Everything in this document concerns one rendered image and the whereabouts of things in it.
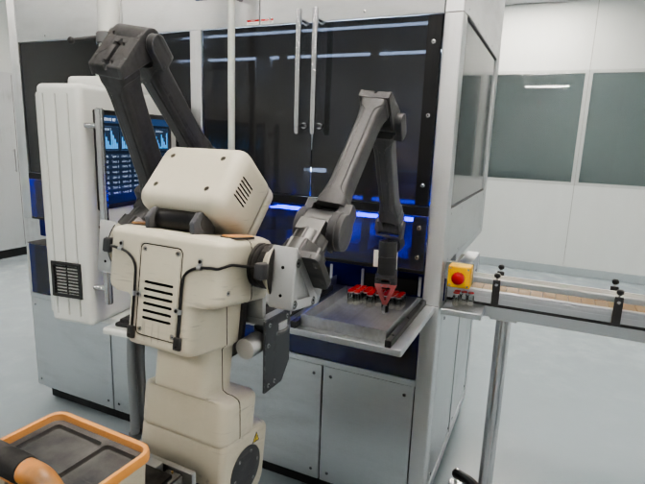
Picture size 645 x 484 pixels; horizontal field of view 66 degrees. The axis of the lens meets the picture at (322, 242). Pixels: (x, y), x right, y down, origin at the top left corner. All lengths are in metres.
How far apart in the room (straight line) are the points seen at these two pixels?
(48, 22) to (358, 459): 2.25
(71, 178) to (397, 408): 1.33
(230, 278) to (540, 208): 5.53
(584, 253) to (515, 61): 2.28
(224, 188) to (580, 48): 5.61
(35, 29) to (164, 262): 1.92
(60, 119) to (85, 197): 0.24
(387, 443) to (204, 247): 1.28
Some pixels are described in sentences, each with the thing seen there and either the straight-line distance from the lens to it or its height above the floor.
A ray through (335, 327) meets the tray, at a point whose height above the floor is 0.89.
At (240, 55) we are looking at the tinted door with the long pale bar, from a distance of 1.96.
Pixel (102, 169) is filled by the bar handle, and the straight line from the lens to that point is 1.63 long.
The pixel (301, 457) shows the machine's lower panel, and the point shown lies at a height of 0.16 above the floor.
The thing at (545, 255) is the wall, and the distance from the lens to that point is 6.32.
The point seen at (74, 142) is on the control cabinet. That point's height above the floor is 1.38.
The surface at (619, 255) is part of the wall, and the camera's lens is 6.35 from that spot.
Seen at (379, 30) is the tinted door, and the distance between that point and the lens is 1.74.
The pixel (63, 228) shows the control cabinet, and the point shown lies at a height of 1.11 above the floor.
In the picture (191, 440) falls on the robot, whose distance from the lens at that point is 1.11.
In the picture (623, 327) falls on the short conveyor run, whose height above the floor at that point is 0.88.
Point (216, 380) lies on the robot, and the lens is 1.05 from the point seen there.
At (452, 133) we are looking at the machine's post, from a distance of 1.63.
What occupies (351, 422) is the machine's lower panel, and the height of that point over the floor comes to 0.38.
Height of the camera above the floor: 1.41
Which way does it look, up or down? 12 degrees down
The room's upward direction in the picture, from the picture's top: 2 degrees clockwise
